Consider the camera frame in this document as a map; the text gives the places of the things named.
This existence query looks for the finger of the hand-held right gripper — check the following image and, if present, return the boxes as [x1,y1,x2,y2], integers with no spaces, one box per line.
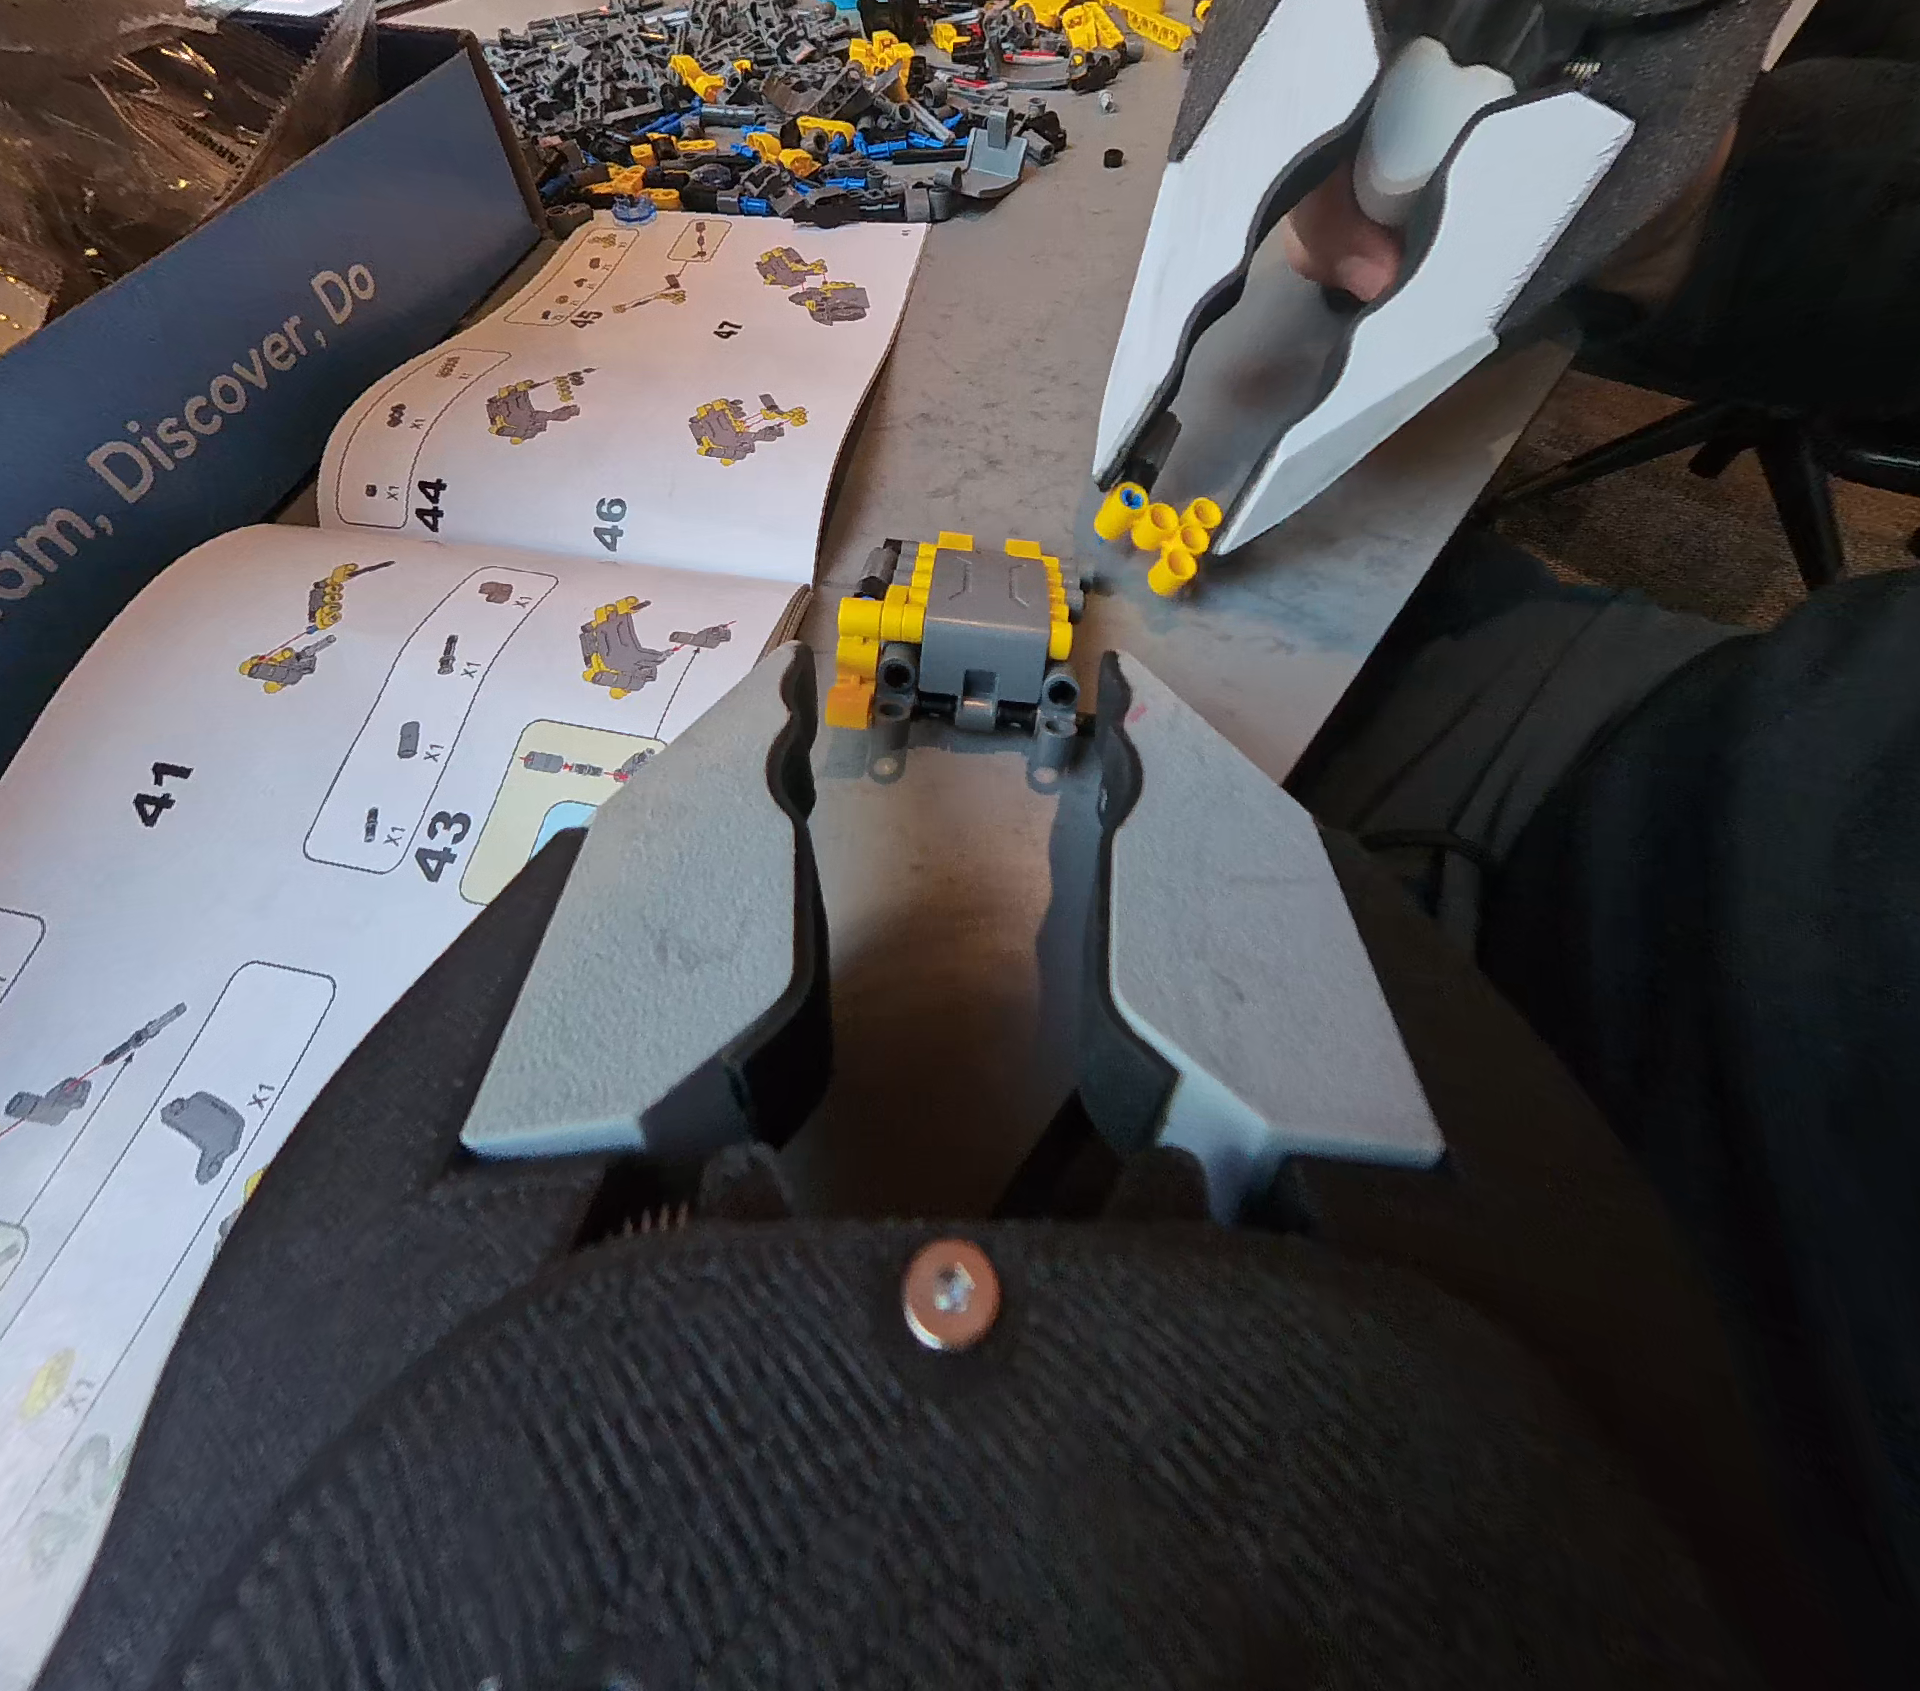
[1089,0,1387,494]
[1208,86,1640,560]

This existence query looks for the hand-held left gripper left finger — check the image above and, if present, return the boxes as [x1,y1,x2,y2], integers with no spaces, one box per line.
[457,642,835,1160]

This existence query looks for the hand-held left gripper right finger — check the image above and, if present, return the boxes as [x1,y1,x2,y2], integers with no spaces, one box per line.
[1038,654,1450,1228]

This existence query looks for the yellow three-hole connector brick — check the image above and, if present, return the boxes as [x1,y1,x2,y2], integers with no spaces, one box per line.
[1132,496,1226,600]

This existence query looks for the yellow grey brick assembly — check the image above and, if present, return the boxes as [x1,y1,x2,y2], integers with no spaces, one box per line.
[825,532,1092,772]

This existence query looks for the person's right forearm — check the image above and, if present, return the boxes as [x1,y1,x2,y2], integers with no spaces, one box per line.
[1574,48,1920,374]

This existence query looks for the grey desk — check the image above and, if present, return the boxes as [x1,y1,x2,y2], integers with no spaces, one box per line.
[270,0,1578,1214]

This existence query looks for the person's right hand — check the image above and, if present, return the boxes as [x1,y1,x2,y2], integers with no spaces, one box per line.
[1279,180,1413,308]

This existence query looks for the black office chair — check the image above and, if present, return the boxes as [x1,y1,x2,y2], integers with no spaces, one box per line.
[1484,372,1920,592]

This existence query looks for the open instruction booklet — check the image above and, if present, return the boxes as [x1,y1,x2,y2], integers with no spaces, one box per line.
[0,206,933,1647]

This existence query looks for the pile of loose brick pieces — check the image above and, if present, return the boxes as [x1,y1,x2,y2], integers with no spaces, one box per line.
[480,0,1251,232]

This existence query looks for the person's body in black clothing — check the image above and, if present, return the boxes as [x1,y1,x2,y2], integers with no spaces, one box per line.
[1291,522,1920,1691]

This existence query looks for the blue cardboard box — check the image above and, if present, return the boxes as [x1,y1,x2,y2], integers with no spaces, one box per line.
[0,18,553,734]

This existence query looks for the crumpled clear plastic bag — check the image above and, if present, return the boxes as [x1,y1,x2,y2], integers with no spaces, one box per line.
[0,0,380,358]

